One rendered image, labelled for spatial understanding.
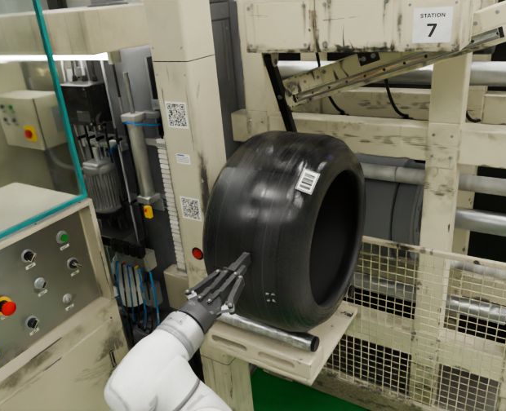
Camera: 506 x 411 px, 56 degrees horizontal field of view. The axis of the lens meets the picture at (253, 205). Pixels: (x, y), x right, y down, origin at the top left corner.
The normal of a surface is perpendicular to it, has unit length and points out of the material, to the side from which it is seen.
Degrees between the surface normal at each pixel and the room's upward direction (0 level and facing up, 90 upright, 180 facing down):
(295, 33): 90
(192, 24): 90
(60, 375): 90
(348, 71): 90
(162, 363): 53
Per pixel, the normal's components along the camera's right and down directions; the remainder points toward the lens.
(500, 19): -0.52, 0.40
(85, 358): 0.85, 0.15
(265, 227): -0.50, -0.09
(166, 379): 0.58, -0.33
